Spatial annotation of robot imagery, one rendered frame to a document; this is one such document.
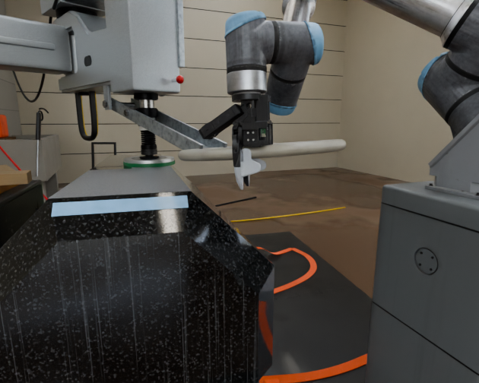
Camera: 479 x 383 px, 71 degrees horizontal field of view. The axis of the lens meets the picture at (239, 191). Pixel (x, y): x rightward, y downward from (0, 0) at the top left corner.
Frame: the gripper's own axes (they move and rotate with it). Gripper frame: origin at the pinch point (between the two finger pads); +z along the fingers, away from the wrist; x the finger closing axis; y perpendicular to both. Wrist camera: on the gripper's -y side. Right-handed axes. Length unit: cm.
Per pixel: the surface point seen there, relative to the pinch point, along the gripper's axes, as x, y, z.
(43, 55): 62, -114, -54
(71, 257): -14.1, -38.7, 16.0
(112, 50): 46, -64, -47
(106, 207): -5.6, -34.3, 5.6
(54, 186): 300, -355, 44
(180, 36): 57, -39, -53
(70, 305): -14, -41, 28
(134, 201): -1.3, -28.7, 4.7
